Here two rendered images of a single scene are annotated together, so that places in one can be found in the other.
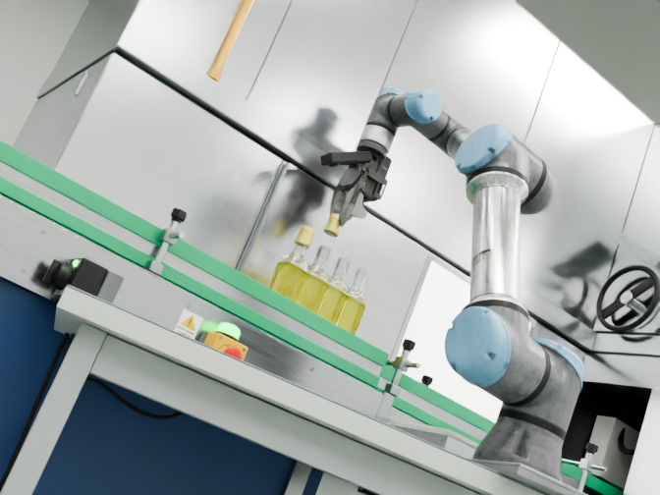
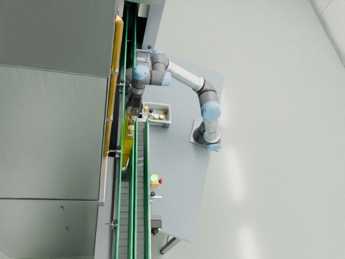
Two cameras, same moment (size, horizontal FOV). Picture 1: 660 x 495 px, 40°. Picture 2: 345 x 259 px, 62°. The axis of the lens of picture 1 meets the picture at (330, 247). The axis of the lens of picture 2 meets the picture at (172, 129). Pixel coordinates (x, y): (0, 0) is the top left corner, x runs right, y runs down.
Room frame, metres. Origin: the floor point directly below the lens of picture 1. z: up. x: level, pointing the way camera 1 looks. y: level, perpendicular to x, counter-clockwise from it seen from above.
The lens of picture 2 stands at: (1.64, 0.94, 2.57)
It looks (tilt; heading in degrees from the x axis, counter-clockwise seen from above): 54 degrees down; 276
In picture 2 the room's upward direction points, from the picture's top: 24 degrees clockwise
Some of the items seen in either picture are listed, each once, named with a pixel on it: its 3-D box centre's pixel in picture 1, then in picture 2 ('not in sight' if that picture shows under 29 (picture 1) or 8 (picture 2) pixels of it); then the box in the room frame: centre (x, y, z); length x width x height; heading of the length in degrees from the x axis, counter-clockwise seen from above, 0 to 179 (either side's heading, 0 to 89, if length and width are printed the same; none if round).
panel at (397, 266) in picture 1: (399, 307); not in sight; (2.27, -0.22, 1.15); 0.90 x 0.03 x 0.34; 119
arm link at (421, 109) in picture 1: (419, 112); (159, 75); (1.92, -0.08, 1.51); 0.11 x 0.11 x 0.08; 32
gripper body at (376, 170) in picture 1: (365, 173); (135, 95); (2.00, -0.01, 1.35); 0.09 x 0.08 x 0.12; 119
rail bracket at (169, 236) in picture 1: (171, 242); (154, 197); (1.64, 0.27, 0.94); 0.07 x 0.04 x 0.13; 29
